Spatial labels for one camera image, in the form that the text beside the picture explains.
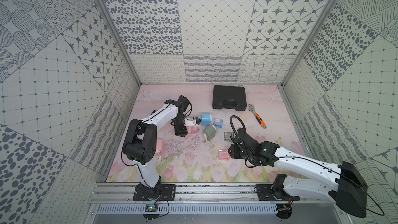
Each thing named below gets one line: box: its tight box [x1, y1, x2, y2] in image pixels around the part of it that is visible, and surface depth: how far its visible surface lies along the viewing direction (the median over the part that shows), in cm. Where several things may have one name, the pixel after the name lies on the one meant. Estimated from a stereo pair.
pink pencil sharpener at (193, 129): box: [187, 125, 200, 135], surface depth 97 cm
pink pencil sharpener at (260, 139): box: [255, 135, 267, 144], surface depth 95 cm
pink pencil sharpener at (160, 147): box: [155, 138, 166, 156], surface depth 84 cm
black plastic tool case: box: [212, 85, 248, 111], surface depth 112 cm
